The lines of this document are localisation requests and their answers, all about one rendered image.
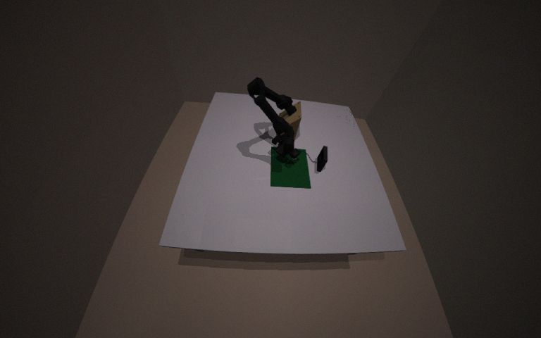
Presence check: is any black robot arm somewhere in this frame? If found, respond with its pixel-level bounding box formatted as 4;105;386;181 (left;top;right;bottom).
247;77;297;156

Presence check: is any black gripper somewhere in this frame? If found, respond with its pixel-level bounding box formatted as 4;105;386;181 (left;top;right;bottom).
272;136;301;158

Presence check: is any green circuit board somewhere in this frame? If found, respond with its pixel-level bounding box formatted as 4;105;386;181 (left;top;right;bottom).
270;146;311;189

